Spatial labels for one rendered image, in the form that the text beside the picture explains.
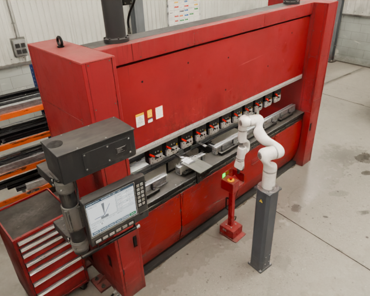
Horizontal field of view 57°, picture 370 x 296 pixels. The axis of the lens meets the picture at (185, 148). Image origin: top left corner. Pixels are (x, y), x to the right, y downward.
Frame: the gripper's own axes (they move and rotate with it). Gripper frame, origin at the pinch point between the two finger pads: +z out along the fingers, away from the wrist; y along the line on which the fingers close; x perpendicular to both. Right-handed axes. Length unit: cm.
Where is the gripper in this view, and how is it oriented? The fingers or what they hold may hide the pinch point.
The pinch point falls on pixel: (238, 171)
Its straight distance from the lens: 365.8
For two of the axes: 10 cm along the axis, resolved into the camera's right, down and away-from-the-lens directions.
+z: -0.3, 8.4, 5.5
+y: 7.1, 4.0, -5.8
